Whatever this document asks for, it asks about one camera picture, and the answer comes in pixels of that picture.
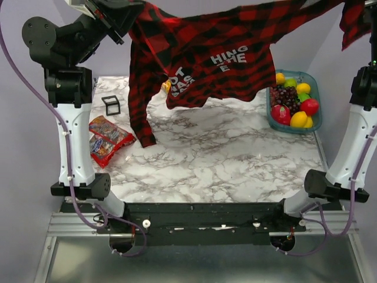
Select black square frame brooch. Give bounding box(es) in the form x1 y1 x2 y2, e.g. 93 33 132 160
101 95 121 116

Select red black plaid shirt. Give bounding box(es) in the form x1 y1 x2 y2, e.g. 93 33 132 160
127 0 373 148

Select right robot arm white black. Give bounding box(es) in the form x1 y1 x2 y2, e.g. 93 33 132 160
271 1 376 231

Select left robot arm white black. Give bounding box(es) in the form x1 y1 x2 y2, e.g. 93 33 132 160
22 1 145 233

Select orange snack bag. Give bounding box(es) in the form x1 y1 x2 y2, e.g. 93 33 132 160
161 80 171 94

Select red snack bag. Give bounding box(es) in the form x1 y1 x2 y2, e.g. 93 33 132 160
89 116 136 168

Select orange yellow toy fruit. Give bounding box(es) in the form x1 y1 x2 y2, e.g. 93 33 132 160
276 73 286 85

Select dark purple toy grapes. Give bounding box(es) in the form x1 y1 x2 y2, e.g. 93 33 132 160
269 85 300 115

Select green toy fruit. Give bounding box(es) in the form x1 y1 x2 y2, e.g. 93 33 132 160
284 78 297 88

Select red toy dragon fruit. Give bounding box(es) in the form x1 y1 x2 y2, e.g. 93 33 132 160
270 104 291 126

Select teal plastic fruit bin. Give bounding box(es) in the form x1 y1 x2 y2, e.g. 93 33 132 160
266 70 322 134

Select yellow toy lemon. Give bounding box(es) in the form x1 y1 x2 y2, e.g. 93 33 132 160
296 83 311 94
290 111 313 129

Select front yellow toy lemon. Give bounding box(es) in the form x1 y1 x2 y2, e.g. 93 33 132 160
290 111 313 129

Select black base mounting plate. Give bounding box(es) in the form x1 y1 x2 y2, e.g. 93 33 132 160
60 202 344 246

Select red toy apple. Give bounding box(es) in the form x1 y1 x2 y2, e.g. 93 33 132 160
300 98 319 116

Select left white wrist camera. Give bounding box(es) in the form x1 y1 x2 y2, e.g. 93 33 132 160
65 0 94 18

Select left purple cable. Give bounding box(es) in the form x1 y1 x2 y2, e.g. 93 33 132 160
0 20 147 257

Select purple cable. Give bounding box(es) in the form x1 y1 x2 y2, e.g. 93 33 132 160
0 20 147 257
275 123 377 256

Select aluminium rail frame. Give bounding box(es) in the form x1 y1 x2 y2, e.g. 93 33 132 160
34 210 365 282

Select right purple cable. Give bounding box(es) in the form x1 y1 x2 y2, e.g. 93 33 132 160
275 123 377 256

